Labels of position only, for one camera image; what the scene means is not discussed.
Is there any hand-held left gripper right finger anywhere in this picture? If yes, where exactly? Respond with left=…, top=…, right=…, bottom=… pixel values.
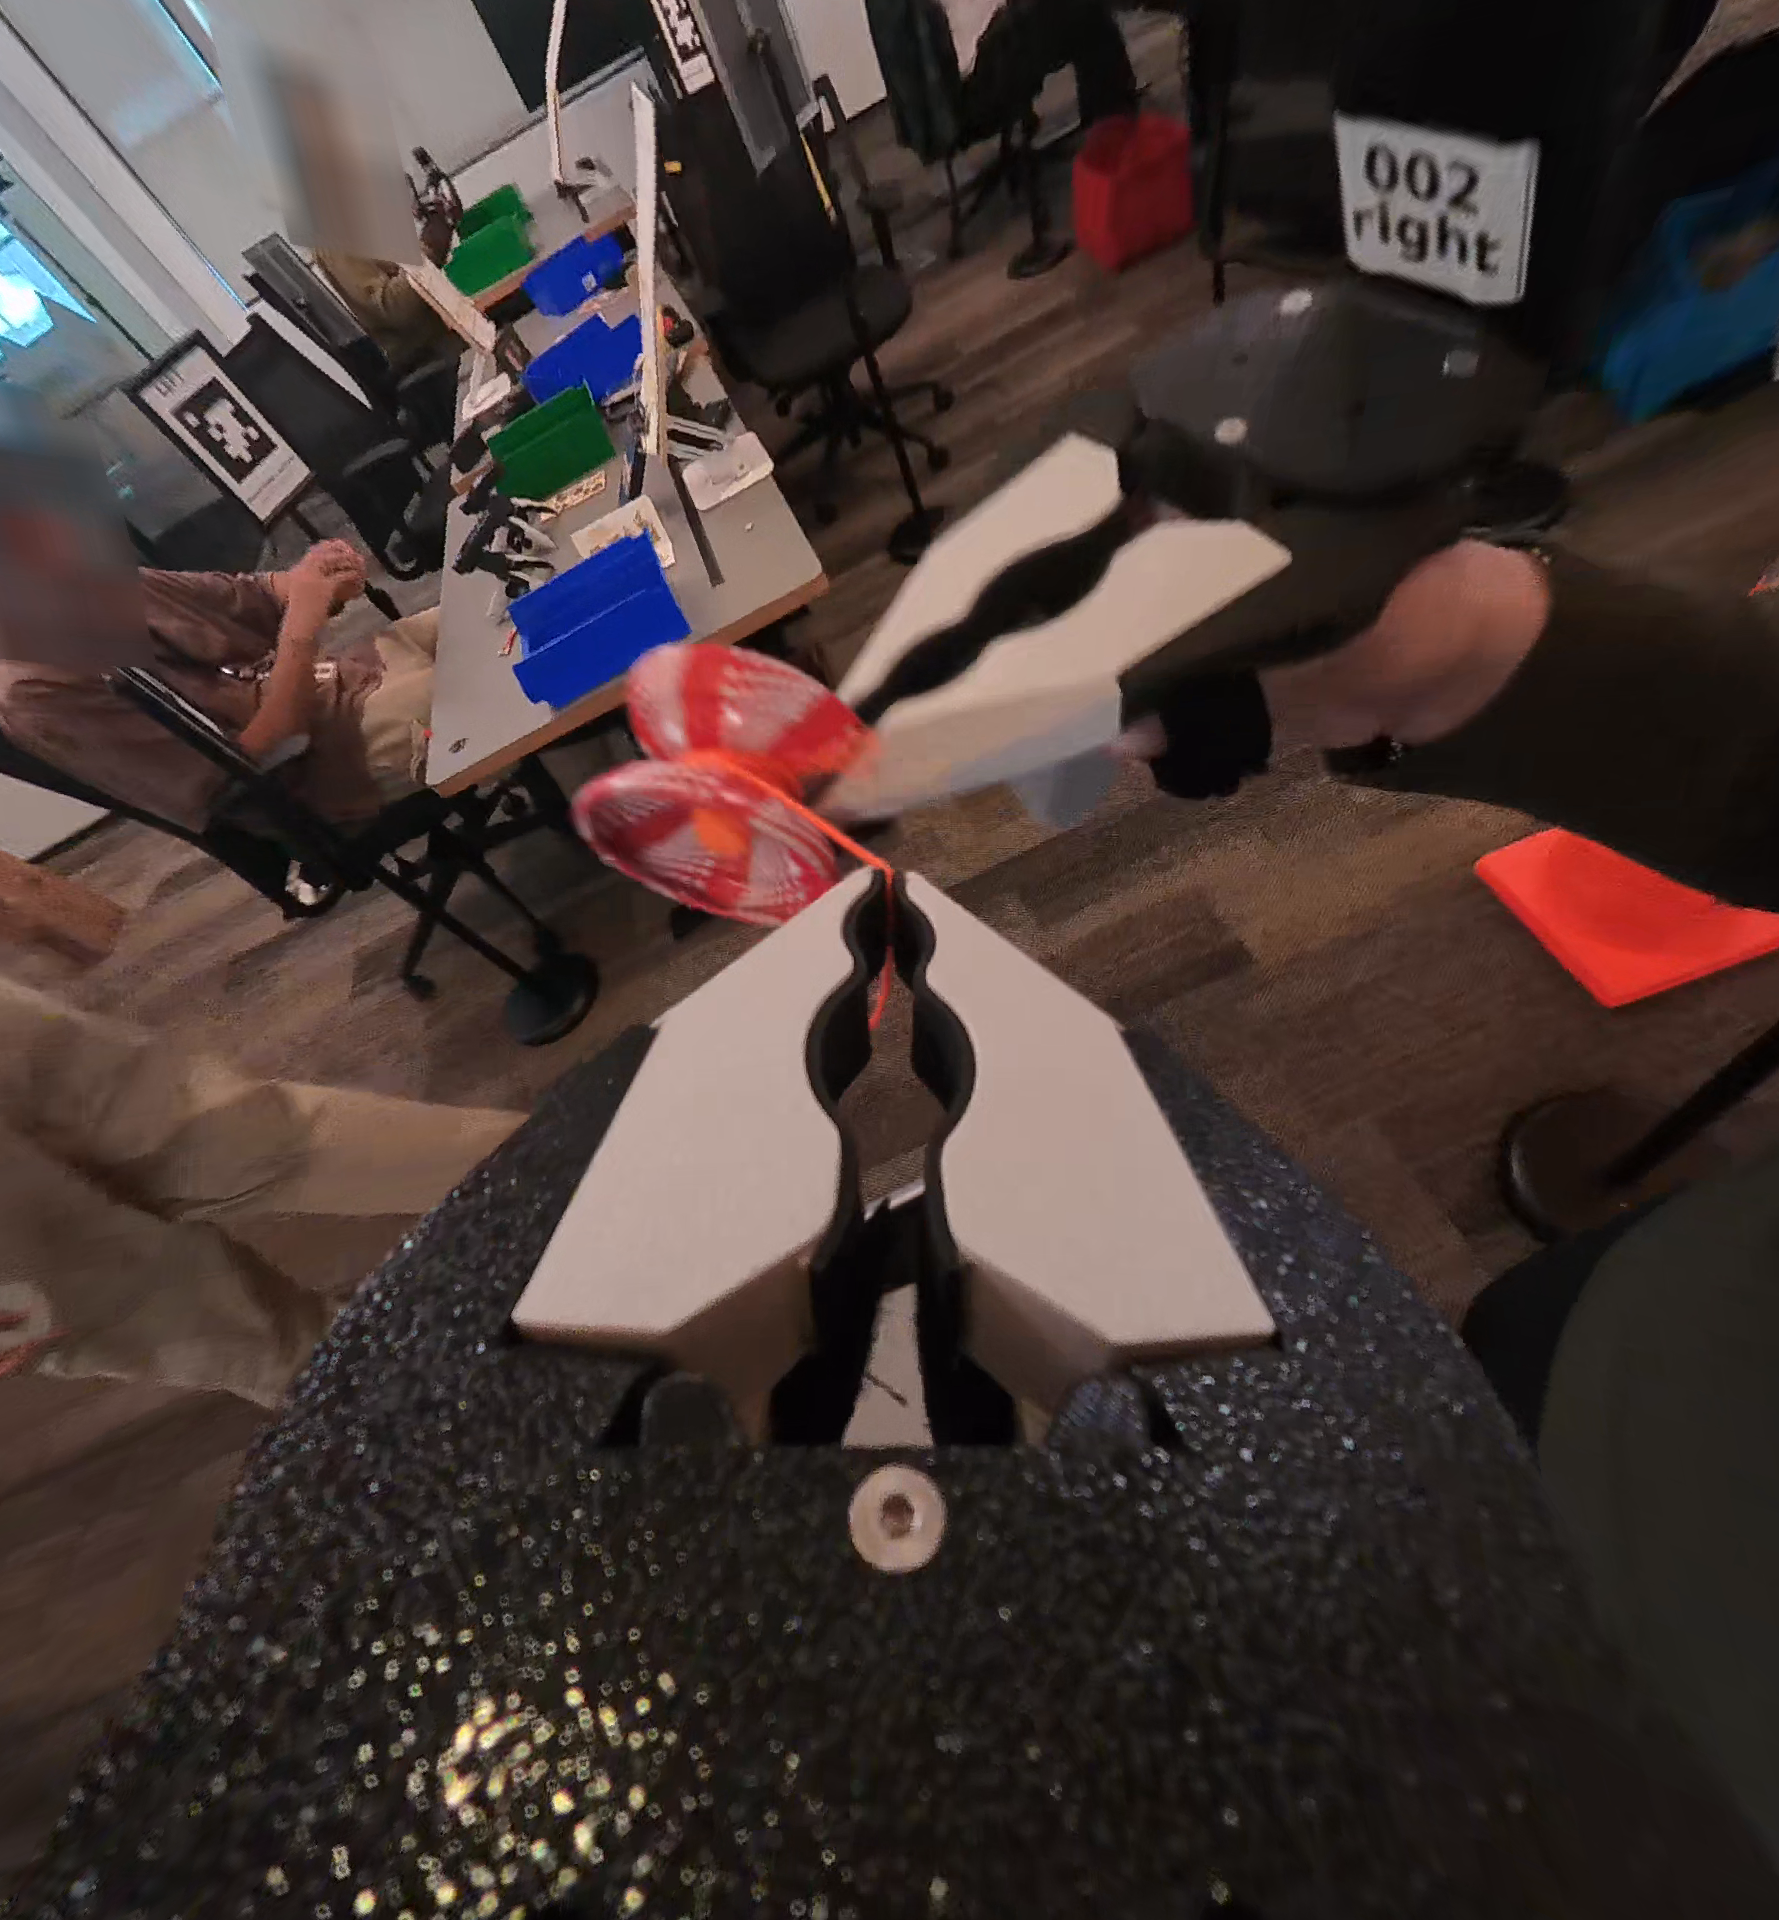
left=900, top=878, right=1279, bottom=1413

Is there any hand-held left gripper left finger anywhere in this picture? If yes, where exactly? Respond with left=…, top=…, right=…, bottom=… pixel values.
left=515, top=878, right=893, bottom=1421

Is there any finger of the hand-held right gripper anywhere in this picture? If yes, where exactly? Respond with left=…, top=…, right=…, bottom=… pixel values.
left=824, top=516, right=1299, bottom=835
left=839, top=436, right=1133, bottom=722

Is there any red white yo-yo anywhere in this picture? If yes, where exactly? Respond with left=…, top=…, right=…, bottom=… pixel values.
left=570, top=637, right=891, bottom=922

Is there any person's right forearm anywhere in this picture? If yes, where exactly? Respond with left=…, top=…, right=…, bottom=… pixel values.
left=1490, top=542, right=1779, bottom=927

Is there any person's right hand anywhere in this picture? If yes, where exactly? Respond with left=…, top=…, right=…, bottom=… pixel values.
left=1251, top=542, right=1566, bottom=767

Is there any black office chair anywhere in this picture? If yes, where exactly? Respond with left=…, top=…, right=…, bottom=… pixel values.
left=664, top=62, right=966, bottom=566

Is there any red box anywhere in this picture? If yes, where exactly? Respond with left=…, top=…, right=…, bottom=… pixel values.
left=1071, top=115, right=1198, bottom=272

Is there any blue crate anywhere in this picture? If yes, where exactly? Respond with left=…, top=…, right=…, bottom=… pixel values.
left=1594, top=121, right=1779, bottom=422

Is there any large blue parts bin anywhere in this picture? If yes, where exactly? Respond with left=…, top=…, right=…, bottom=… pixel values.
left=507, top=535, right=698, bottom=709

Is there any green parts bin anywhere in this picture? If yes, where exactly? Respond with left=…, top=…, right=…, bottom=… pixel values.
left=448, top=187, right=539, bottom=295
left=492, top=391, right=628, bottom=499

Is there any small blue parts bin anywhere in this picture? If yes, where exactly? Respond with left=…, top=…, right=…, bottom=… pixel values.
left=525, top=236, right=635, bottom=319
left=521, top=310, right=652, bottom=409

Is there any black stool base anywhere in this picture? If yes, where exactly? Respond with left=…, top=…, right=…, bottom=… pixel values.
left=1504, top=962, right=1779, bottom=1239

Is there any grey work table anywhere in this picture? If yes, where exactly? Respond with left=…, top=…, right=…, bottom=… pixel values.
left=424, top=153, right=830, bottom=797

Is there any orange flat cone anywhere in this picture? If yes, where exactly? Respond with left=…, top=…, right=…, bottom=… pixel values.
left=1476, top=826, right=1779, bottom=1011

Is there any black white marker sign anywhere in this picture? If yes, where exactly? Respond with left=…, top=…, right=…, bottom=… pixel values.
left=126, top=333, right=316, bottom=527

